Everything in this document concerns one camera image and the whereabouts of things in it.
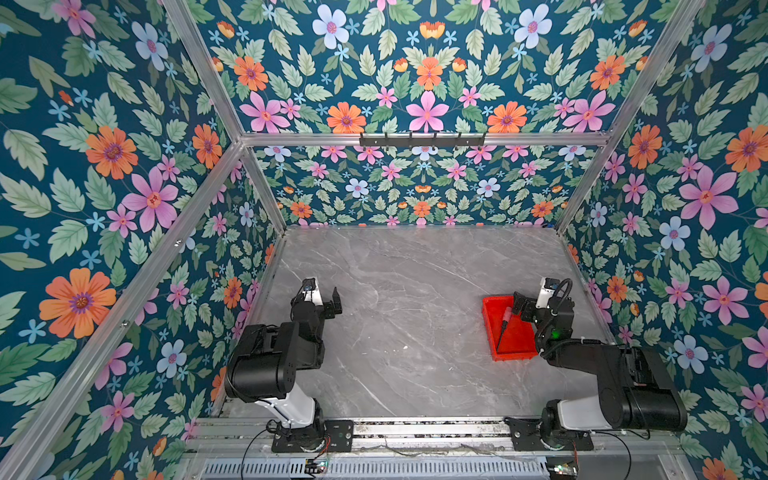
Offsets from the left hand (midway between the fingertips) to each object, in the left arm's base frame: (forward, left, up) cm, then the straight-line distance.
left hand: (322, 282), depth 91 cm
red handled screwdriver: (-11, -58, -8) cm, 59 cm away
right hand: (-6, -65, -4) cm, 66 cm away
